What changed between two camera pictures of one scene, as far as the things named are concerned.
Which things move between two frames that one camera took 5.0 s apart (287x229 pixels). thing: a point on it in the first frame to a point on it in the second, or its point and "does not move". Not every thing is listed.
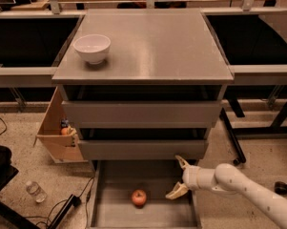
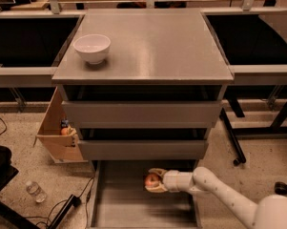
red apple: x=138 y=197 to x=152 y=179
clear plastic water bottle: x=33 y=189 does not move
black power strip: x=71 y=201 does not move
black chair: x=2 y=171 does not move
